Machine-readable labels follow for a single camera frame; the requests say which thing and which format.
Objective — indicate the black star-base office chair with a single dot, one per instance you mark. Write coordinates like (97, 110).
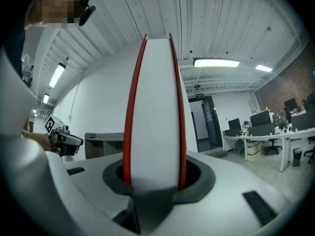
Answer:
(273, 146)
(310, 149)

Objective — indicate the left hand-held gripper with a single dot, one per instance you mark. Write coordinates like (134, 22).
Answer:
(53, 125)

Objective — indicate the person's left hand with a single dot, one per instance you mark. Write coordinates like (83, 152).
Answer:
(51, 141)

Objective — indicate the person's left forearm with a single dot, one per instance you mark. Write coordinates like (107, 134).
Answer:
(33, 138)

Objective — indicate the black trash bin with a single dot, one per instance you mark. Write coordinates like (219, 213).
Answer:
(297, 156)

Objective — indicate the black double door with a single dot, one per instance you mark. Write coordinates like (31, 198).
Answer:
(205, 122)

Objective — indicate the rectangular ceiling light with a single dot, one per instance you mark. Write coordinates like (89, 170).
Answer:
(263, 68)
(46, 98)
(57, 74)
(216, 63)

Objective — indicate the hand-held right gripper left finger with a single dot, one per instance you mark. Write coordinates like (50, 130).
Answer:
(81, 195)

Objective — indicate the long white office desk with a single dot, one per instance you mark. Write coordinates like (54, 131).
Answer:
(270, 134)

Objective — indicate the black computer monitor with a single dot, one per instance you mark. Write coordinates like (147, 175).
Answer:
(261, 119)

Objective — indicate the red book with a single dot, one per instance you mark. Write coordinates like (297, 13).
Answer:
(153, 107)

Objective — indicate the person's black shirt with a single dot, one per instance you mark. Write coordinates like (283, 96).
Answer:
(14, 50)

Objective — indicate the black desk divider panel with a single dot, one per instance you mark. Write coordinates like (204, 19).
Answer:
(302, 122)
(261, 129)

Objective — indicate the person's head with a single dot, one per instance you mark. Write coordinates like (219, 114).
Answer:
(59, 6)

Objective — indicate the black head-mounted camera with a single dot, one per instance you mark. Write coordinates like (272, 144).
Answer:
(86, 15)

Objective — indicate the green exit sign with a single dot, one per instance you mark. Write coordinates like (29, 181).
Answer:
(199, 95)

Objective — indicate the grey wooden desk hutch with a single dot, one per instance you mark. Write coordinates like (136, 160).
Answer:
(103, 144)

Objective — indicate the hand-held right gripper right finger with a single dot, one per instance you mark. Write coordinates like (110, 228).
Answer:
(221, 193)

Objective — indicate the beige storage boxes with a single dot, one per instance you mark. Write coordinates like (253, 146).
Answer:
(254, 151)

